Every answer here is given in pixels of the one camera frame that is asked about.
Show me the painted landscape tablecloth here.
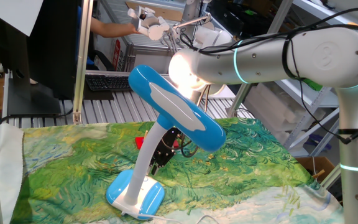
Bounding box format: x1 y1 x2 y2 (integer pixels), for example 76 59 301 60
0 117 347 224

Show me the white foam block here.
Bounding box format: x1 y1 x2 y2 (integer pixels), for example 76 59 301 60
244 82 298 141

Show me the silver metal case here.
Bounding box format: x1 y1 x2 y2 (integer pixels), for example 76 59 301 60
112 39 175 75

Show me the white teleoperation handle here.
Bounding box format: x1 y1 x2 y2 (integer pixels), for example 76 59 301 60
127 6 170 41

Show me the green cloth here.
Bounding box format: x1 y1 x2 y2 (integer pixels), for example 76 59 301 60
301 77 324 91

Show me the black computer monitor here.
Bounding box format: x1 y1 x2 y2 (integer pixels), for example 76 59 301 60
0 0 80 116

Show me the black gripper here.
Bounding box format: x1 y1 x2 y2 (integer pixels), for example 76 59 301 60
150 127 183 176

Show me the person in blue shirt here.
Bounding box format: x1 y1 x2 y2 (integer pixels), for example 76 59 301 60
76 4 95 71

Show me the black keyboard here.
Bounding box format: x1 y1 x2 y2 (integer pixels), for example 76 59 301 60
85 73 135 93

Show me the bare person forearm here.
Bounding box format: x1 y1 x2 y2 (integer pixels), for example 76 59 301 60
90 17 131 39

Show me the silver teleoperation linkage arm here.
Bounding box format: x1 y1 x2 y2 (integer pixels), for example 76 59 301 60
166 0 214 54

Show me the blue cloth bundle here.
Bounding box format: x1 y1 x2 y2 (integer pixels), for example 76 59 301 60
305 133 333 152

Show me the brown cardboard box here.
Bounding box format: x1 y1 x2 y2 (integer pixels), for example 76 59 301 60
295 156 336 184

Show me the white paper sheet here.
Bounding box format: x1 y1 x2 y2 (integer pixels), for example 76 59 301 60
0 0 45 37

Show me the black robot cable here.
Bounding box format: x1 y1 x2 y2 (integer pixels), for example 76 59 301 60
178 7 358 158

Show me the red peg board toy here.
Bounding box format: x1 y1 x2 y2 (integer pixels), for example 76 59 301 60
134 129 180 150

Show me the grey metal shelf rack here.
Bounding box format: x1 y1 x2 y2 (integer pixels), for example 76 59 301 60
261 0 358 158

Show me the black office chair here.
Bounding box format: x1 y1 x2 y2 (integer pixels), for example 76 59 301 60
92 49 115 72

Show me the blue and white desk lamp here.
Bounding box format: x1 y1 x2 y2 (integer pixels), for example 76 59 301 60
105 64 227 221

